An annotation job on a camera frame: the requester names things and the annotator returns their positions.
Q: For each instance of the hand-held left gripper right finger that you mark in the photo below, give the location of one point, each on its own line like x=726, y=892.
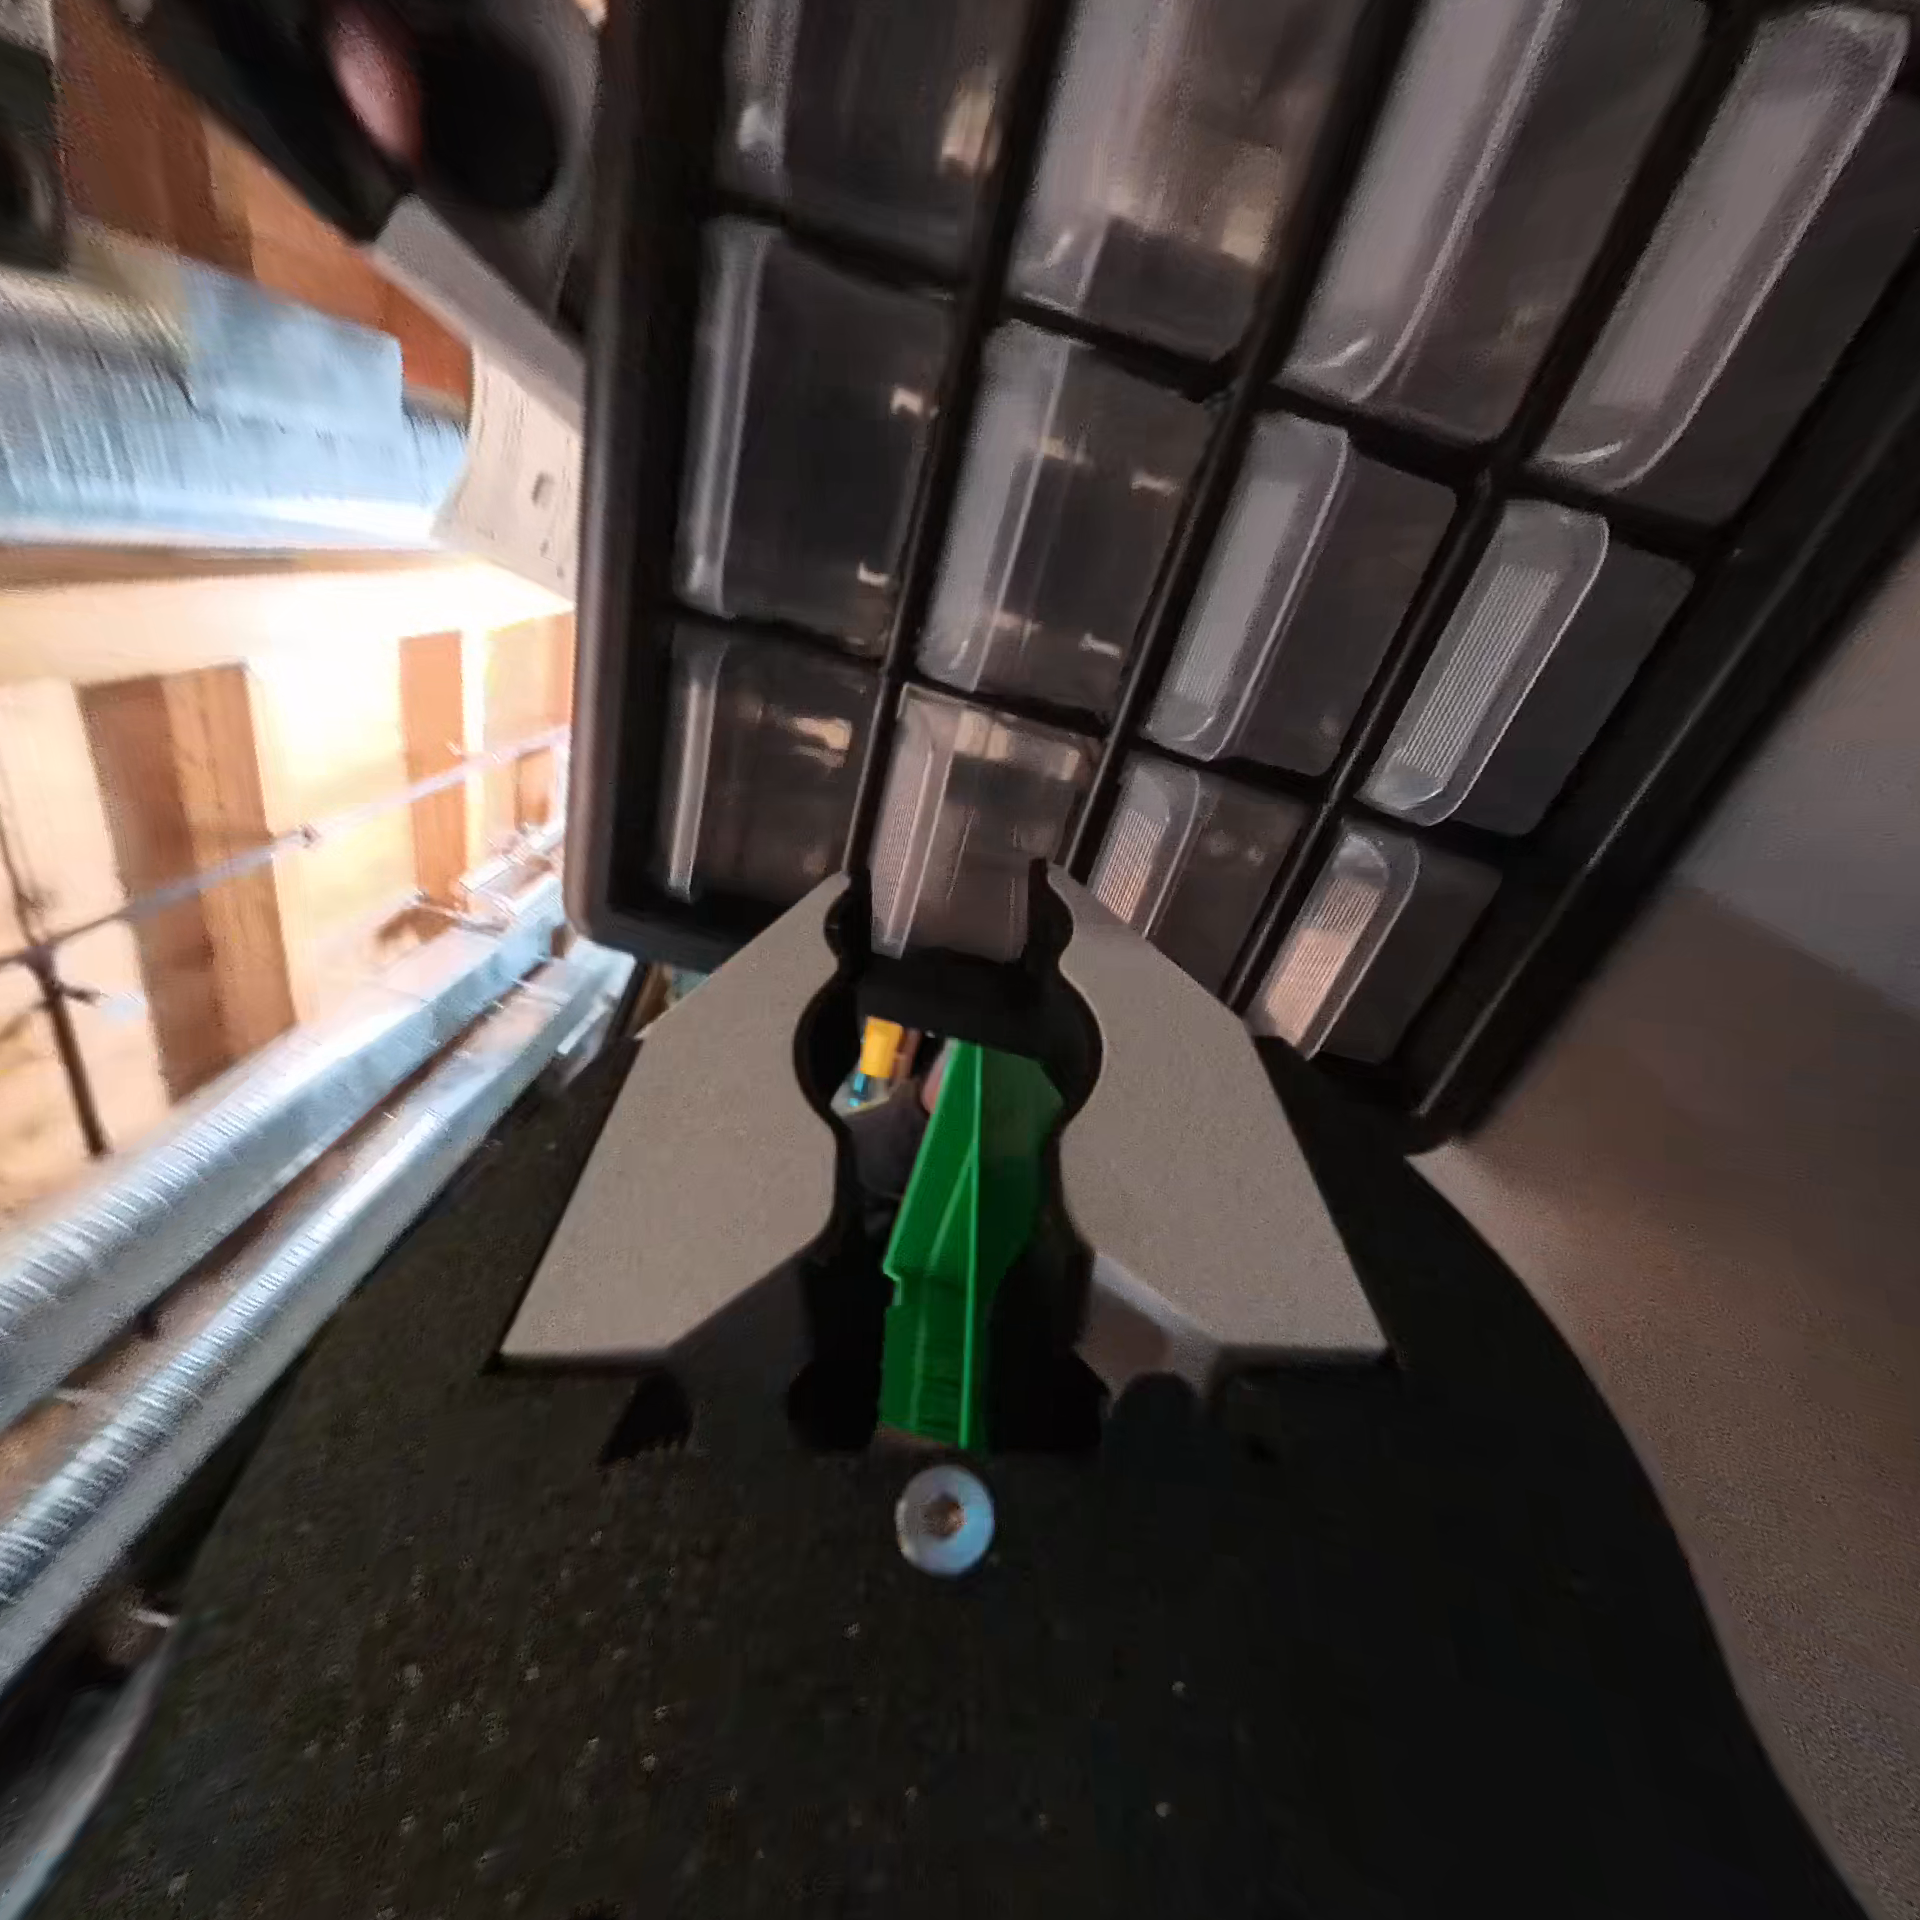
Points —
x=1216, y=1202

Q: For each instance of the silver ventilation duct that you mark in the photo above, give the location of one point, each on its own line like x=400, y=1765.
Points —
x=223, y=405
x=223, y=1171

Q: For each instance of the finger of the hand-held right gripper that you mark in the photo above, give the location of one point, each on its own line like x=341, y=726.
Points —
x=481, y=306

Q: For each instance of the set of small clear drawers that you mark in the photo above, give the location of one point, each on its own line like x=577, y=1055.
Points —
x=1350, y=601

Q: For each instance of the black drawer cabinet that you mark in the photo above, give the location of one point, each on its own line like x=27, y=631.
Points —
x=614, y=451

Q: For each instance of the person's right hand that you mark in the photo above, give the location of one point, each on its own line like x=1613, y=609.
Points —
x=376, y=66

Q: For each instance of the green plastic bin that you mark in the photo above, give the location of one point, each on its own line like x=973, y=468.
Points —
x=944, y=1276

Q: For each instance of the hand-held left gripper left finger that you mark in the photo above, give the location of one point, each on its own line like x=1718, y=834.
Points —
x=674, y=1202

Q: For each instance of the clear plastic drawer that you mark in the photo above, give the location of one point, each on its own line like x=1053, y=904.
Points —
x=961, y=811

